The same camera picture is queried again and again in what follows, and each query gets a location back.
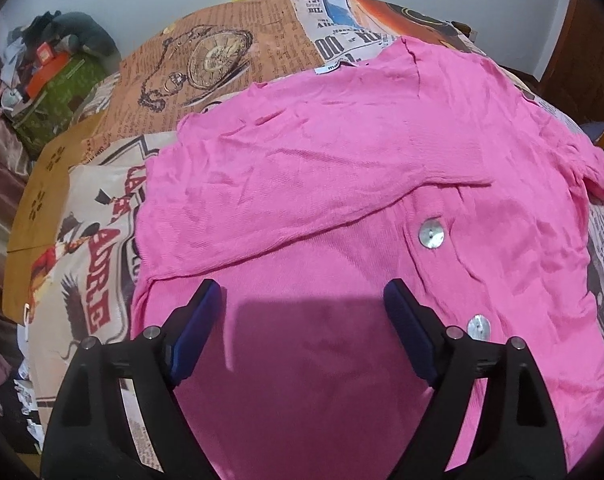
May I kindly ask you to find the brown paw print cardboard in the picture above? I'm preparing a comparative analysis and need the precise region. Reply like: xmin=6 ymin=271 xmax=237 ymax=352
xmin=3 ymin=112 xmax=110 ymax=313

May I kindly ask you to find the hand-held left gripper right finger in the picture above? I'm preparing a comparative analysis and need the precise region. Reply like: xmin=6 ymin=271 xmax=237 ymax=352
xmin=383 ymin=278 xmax=568 ymax=480

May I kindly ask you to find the pink buttoned cardigan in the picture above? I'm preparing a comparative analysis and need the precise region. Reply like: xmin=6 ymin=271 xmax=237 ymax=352
xmin=129 ymin=35 xmax=604 ymax=480

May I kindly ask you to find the pile of mixed clothes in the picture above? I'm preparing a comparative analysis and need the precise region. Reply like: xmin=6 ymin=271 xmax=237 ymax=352
xmin=0 ymin=10 xmax=65 ymax=113

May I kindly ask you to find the orange flat box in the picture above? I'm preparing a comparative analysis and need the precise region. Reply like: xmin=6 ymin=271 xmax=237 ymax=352
xmin=24 ymin=67 xmax=73 ymax=102

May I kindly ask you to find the grey cloth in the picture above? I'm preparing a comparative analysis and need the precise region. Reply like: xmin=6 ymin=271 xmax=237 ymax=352
xmin=57 ymin=10 xmax=121 ymax=59

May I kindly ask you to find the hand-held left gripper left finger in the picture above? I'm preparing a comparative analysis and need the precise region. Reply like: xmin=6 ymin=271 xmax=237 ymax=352
xmin=39 ymin=279 xmax=223 ymax=480

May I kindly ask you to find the green patterned box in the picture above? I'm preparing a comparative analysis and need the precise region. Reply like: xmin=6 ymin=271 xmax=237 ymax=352
xmin=12 ymin=57 xmax=109 ymax=161

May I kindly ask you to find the brown wooden door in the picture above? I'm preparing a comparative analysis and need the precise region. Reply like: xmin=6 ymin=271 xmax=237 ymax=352
xmin=536 ymin=0 xmax=604 ymax=128

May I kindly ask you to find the newspaper print blanket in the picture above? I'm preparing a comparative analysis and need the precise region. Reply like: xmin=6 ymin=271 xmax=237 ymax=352
xmin=2 ymin=0 xmax=604 ymax=461

